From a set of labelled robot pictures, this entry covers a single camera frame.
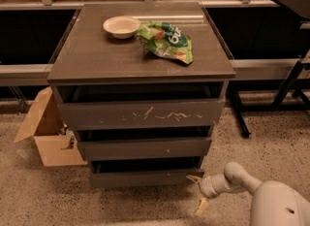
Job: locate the grey wooden drawer cabinet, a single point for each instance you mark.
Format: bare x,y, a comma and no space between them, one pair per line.
92,56

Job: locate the metal window frame rail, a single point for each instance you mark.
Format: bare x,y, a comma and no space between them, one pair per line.
19,73

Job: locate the grey drawer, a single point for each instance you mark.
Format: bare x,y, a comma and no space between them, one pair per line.
141,105
143,143
144,172

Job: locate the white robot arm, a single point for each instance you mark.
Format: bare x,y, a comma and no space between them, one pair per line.
274,203

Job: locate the green chip bag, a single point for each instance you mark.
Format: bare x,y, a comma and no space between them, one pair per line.
165,41

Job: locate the white bowl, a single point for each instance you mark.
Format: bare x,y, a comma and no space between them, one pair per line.
121,27

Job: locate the grey top drawer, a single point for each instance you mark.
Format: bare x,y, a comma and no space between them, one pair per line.
141,105

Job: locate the grey middle drawer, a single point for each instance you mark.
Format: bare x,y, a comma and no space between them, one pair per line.
143,143

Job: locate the open cardboard box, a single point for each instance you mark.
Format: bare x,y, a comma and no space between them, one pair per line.
43,123

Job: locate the grey bottom drawer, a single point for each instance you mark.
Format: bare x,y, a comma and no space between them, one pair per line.
144,172

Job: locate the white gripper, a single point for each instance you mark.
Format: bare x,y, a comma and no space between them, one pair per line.
205,188

